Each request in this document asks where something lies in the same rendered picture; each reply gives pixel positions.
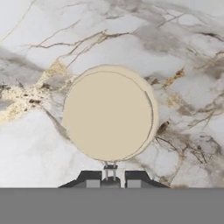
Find round beige stool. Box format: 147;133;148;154
62;64;160;189

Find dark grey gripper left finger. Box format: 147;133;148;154
58;170;103;189

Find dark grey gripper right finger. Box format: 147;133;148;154
124;170;170;189

